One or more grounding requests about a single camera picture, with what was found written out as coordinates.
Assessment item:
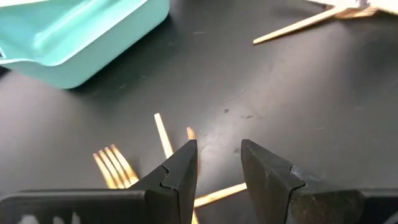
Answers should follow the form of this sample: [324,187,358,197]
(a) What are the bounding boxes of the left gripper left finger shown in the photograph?
[0,139,198,224]

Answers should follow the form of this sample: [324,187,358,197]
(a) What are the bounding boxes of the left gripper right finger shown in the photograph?
[241,139,398,224]

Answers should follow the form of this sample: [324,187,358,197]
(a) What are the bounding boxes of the wooden chopstick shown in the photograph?
[252,5,352,45]

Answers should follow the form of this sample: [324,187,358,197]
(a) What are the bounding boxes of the white-handled table knife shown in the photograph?
[306,0,371,10]

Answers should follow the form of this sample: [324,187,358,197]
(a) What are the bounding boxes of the teal plastic bin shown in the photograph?
[0,0,171,90]

